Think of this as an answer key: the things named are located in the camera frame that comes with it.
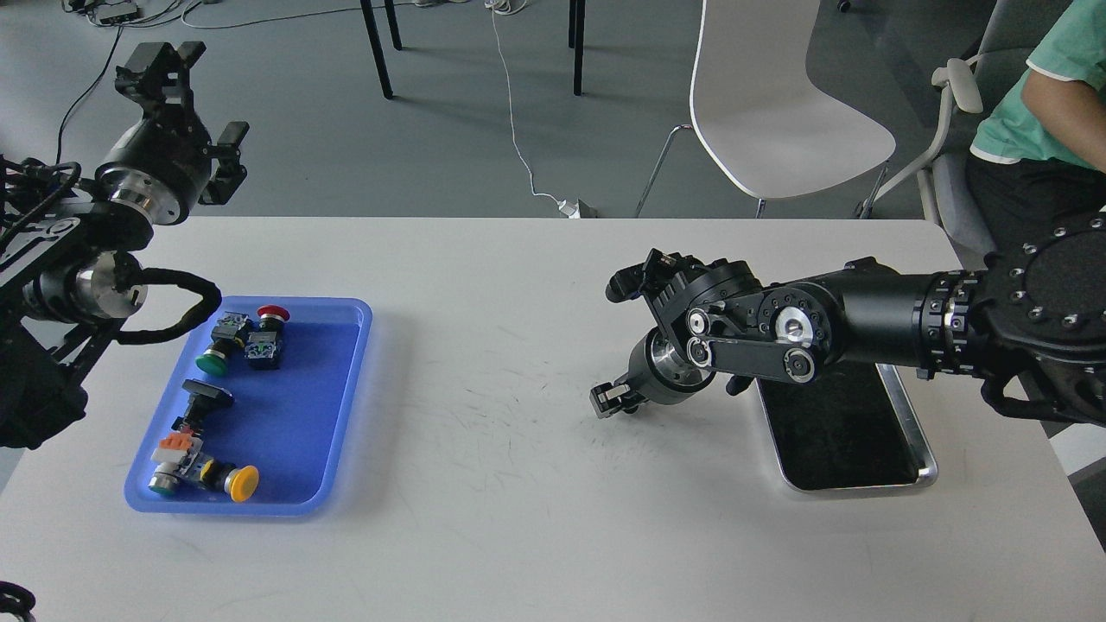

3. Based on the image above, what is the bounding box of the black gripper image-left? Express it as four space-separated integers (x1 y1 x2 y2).
95 41 251 225

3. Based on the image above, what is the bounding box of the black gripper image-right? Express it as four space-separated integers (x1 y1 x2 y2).
589 330 714 419

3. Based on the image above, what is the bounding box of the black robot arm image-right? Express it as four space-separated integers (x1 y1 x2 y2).
591 212 1105 426

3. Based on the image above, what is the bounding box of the silver metal tray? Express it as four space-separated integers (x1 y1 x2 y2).
757 363 939 498

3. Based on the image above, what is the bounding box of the blue plastic tray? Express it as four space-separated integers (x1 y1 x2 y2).
124 296 372 517

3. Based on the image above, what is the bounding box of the white power adapter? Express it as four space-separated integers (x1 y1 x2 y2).
557 200 598 218

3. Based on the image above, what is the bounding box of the black table leg left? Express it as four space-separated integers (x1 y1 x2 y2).
359 0 404 101

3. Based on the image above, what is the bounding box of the black table leg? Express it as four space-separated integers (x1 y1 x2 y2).
359 0 404 101
566 0 586 96

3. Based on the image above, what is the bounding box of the white plastic chair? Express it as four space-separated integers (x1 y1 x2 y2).
687 1 896 212

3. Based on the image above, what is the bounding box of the orange grey contact block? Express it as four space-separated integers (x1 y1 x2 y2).
147 432 208 496

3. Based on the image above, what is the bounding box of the black table leg right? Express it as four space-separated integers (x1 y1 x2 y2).
566 0 586 96

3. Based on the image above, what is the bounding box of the person in green shirt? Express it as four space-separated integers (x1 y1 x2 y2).
966 1 1105 251

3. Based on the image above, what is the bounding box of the grey office chair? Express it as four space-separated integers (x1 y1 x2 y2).
855 1 1070 257

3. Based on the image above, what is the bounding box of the black cable on floor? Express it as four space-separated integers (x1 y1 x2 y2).
55 25 127 165

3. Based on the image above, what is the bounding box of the red push button switch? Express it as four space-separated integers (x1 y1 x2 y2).
246 304 291 370

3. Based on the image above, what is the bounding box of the green push button switch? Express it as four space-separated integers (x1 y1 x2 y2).
194 312 252 377

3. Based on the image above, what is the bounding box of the white cable on floor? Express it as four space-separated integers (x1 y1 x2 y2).
484 0 571 208

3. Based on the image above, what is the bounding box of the black selector switch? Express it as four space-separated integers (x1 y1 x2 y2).
171 379 236 436

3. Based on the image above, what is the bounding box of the yellow push button switch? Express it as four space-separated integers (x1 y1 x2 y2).
199 458 260 502

